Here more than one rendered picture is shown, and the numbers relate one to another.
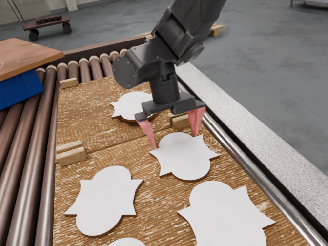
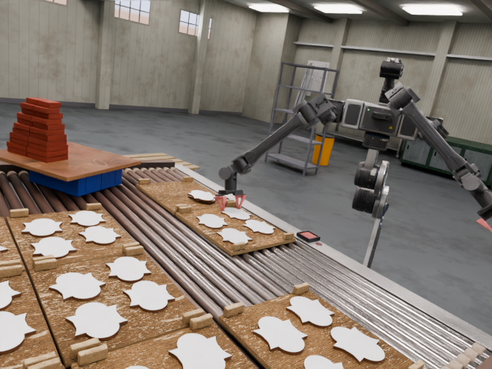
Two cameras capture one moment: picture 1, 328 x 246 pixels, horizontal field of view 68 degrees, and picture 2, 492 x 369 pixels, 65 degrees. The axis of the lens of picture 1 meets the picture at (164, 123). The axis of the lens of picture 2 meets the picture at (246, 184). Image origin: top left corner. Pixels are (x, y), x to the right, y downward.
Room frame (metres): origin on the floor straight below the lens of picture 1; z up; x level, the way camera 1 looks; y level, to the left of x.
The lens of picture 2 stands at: (-1.15, 0.75, 1.57)
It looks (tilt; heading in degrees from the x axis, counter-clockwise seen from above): 16 degrees down; 332
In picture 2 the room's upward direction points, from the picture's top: 9 degrees clockwise
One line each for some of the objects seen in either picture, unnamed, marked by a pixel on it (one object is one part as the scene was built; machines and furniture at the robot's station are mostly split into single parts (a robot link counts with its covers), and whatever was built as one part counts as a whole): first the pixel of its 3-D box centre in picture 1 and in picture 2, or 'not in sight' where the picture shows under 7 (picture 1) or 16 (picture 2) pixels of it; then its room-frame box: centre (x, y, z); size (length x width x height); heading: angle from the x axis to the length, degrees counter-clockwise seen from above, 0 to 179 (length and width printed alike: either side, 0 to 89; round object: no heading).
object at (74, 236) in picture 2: not in sight; (72, 231); (0.23, 0.68, 0.94); 0.41 x 0.35 x 0.04; 13
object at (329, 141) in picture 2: not in sight; (322, 149); (5.40, -4.39, 0.31); 0.41 x 0.39 x 0.62; 20
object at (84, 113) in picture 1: (116, 103); (184, 195); (0.66, 0.14, 0.93); 0.41 x 0.35 x 0.02; 14
